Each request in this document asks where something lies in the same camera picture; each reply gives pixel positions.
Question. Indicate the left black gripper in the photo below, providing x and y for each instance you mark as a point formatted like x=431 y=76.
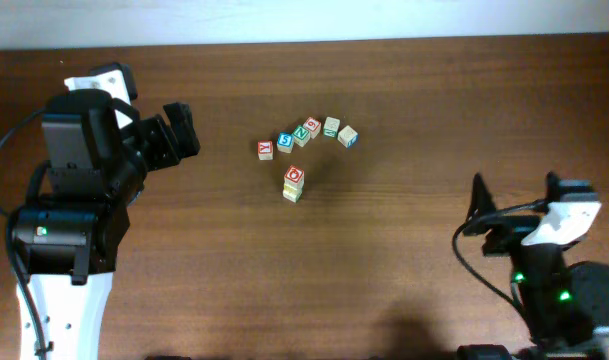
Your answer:
x=154 y=134

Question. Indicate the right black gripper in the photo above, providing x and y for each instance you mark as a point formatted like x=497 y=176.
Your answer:
x=507 y=228

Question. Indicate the red I wooden block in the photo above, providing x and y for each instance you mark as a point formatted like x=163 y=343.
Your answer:
x=294 y=177

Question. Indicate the yellow wooden block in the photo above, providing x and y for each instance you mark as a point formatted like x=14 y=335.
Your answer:
x=292 y=194

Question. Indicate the green letter wooden block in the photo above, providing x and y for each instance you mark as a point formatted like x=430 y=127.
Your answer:
x=331 y=127

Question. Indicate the blue letter wooden block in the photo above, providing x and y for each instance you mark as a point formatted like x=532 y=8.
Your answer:
x=347 y=136

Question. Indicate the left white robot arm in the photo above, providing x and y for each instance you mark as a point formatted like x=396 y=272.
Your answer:
x=62 y=243

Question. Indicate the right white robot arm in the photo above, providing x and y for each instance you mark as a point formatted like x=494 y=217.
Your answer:
x=564 y=306

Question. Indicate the red Y wooden block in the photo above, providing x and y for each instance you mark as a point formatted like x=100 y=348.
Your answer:
x=265 y=150

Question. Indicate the blue 5 wooden block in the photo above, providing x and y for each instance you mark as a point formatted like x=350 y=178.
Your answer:
x=285 y=142

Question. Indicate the green N wooden block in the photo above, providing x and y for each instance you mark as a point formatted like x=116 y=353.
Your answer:
x=301 y=136

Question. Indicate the red 9 wooden block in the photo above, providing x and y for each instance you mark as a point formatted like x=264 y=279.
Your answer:
x=313 y=126

